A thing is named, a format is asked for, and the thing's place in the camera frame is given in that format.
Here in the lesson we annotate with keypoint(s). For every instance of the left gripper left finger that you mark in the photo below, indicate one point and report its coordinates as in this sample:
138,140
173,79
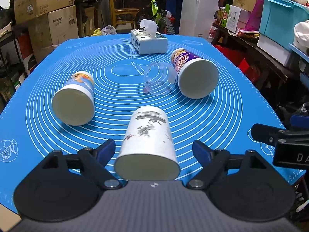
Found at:
93,165

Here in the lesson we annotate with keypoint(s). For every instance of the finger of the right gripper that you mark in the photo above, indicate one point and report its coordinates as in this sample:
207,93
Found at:
276,136
300,121

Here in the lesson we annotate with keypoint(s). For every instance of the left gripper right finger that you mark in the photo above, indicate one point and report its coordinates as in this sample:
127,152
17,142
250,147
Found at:
213,164

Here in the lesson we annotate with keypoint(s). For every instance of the white grey print paper cup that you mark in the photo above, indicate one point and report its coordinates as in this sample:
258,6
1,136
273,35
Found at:
147,152

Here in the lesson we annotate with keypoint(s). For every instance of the blue orange print paper cup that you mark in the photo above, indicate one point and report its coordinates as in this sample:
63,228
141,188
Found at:
73,104

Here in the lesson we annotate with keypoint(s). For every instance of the purple print paper cup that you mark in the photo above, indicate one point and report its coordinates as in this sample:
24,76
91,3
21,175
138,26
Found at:
196,77

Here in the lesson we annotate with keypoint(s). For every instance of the clear plastic cup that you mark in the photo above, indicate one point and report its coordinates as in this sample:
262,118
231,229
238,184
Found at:
159,79

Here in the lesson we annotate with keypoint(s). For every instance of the blue silicone baking mat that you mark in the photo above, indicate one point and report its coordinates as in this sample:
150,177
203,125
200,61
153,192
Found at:
30,129

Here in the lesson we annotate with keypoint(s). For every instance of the dark wooden side table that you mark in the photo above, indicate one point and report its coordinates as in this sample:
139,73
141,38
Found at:
263,70

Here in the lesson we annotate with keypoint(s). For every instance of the turquoise plastic storage bin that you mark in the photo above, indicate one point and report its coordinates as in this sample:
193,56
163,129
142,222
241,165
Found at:
279,18

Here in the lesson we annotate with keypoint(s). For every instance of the black metal shelf rack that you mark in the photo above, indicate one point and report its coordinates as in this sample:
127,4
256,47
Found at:
17,62

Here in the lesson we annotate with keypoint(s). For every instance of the green white product box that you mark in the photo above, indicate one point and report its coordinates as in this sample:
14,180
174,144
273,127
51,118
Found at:
231,18

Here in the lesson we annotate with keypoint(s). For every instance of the white tissue box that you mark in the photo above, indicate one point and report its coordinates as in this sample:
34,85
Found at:
147,40

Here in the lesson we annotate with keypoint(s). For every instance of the lower cardboard box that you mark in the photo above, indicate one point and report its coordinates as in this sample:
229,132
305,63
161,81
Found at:
52,29

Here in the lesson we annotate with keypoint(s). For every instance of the white chest freezer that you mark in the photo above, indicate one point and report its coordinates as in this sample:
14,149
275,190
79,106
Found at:
197,17

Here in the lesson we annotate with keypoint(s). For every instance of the wooden chair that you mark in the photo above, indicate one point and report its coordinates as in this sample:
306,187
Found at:
123,16

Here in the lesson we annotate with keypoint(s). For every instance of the bicycle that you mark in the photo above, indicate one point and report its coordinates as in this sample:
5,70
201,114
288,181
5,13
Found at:
152,10

